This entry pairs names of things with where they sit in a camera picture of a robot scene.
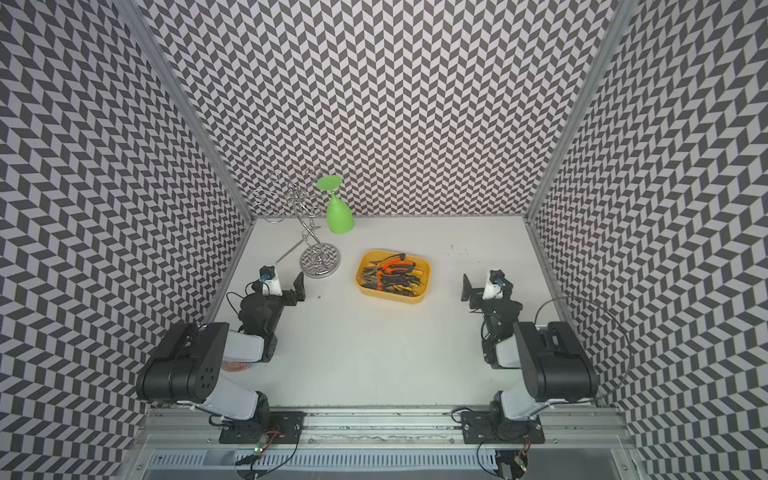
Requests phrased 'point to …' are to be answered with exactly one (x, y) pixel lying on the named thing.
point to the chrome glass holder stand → (318, 259)
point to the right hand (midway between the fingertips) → (480, 278)
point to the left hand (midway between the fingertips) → (288, 273)
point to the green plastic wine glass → (339, 216)
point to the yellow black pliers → (401, 282)
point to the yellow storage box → (380, 255)
